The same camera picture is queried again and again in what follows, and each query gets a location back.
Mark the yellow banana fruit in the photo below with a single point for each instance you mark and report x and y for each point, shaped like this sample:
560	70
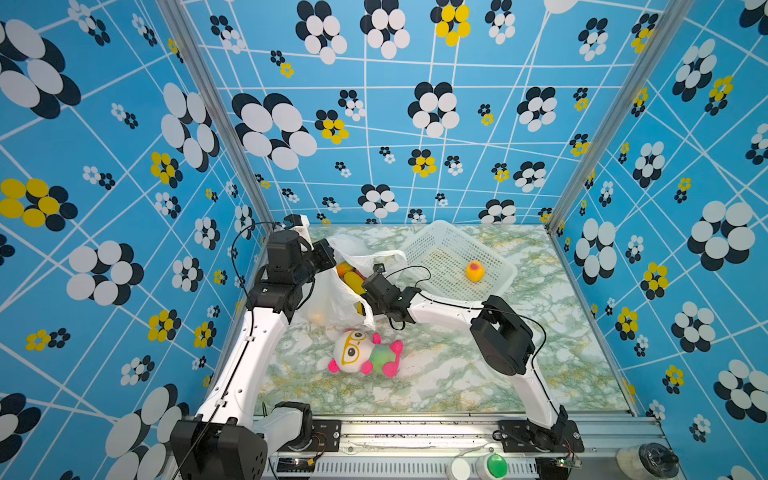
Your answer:
354	280

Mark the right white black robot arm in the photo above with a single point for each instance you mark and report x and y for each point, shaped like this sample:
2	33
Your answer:
504	339

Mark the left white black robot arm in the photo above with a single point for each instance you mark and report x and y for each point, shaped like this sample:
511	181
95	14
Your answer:
223	440

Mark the clear tape roll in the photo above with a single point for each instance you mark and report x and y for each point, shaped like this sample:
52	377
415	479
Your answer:
650	461

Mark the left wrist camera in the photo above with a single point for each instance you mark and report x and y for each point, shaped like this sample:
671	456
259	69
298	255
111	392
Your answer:
299	224

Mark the peach fruit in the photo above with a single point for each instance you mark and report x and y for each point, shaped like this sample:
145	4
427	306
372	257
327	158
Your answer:
475	271

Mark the colourful plush toy with glasses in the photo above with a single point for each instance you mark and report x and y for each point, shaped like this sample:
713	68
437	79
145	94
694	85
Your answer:
356	351

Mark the left aluminium corner post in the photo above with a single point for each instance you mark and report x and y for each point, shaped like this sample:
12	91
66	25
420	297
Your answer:
181	29

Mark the right aluminium corner post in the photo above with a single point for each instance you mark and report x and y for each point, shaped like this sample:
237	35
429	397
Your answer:
670	21

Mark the white round button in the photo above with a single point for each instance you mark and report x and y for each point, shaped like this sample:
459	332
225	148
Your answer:
458	469

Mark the aluminium corner post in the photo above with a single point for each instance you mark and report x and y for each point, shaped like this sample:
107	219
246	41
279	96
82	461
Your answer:
181	29
670	21

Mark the aluminium front rail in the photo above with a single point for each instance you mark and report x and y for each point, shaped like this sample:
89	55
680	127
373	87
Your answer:
420	447

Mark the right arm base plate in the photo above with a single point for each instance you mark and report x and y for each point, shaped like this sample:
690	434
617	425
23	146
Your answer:
522	436

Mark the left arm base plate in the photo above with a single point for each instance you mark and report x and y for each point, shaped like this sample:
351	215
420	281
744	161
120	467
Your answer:
325	436

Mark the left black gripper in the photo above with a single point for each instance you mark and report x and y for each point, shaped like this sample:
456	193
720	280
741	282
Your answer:
324	254

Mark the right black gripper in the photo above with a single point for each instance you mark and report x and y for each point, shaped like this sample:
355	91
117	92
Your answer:
371	304

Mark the orange mango fruit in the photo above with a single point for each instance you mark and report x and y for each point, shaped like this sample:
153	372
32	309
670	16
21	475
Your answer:
344	268

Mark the translucent white plastic bag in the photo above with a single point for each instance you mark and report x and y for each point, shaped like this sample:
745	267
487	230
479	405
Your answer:
334	304

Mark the green round button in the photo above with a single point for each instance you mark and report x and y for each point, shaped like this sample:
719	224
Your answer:
492	467

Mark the white plastic mesh basket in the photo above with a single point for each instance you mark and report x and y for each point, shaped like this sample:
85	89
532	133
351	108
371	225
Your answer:
440	253

